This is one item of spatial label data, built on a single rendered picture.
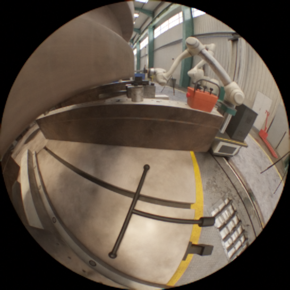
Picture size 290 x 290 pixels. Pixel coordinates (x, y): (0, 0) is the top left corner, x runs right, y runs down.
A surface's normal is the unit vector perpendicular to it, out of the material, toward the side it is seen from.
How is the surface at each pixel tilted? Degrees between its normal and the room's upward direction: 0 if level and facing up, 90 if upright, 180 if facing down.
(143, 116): 90
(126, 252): 0
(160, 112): 90
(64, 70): 90
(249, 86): 90
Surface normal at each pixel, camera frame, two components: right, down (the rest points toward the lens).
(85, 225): 0.01, -0.73
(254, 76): -0.96, 0.18
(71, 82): 0.97, 0.18
